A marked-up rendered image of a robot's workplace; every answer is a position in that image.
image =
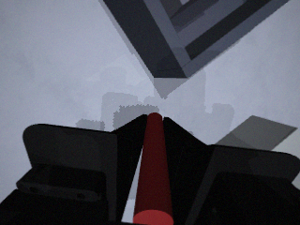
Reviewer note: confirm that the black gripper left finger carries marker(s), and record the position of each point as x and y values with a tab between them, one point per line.
114	153

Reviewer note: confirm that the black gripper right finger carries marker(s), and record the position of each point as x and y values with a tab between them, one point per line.
193	165

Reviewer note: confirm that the black open box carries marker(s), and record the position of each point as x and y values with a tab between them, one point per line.
179	47

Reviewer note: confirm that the dark red cylindrical peg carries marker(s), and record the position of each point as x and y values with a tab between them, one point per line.
153	203

